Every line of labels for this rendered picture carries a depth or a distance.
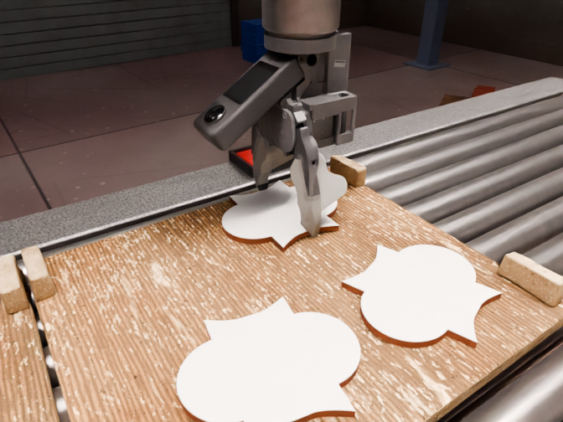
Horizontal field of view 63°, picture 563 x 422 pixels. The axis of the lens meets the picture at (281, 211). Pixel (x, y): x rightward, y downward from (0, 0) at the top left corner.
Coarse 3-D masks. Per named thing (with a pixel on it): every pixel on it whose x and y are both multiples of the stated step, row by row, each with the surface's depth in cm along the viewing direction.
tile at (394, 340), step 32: (384, 256) 47; (416, 256) 47; (448, 256) 47; (352, 288) 43; (384, 288) 43; (416, 288) 43; (448, 288) 43; (480, 288) 43; (384, 320) 39; (416, 320) 39; (448, 320) 39
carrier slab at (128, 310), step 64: (64, 256) 48; (128, 256) 48; (192, 256) 48; (256, 256) 48; (320, 256) 48; (64, 320) 40; (128, 320) 40; (192, 320) 40; (512, 320) 40; (64, 384) 35; (128, 384) 35; (384, 384) 35; (448, 384) 35
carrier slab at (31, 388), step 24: (24, 288) 44; (0, 312) 41; (24, 312) 41; (0, 336) 39; (24, 336) 39; (0, 360) 37; (24, 360) 37; (0, 384) 35; (24, 384) 35; (48, 384) 35; (0, 408) 33; (24, 408) 33; (48, 408) 33
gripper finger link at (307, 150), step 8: (296, 128) 46; (304, 128) 45; (296, 136) 46; (304, 136) 45; (296, 144) 46; (304, 144) 45; (312, 144) 46; (296, 152) 47; (304, 152) 45; (312, 152) 45; (304, 160) 46; (312, 160) 46; (304, 168) 46; (312, 168) 46; (304, 176) 47; (312, 176) 46; (312, 184) 47; (312, 192) 47
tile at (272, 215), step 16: (256, 192) 58; (272, 192) 58; (288, 192) 58; (240, 208) 54; (256, 208) 54; (272, 208) 54; (288, 208) 54; (336, 208) 55; (224, 224) 52; (240, 224) 52; (256, 224) 52; (272, 224) 52; (288, 224) 51; (320, 224) 51; (336, 224) 51; (240, 240) 50; (256, 240) 50; (272, 240) 50; (288, 240) 49
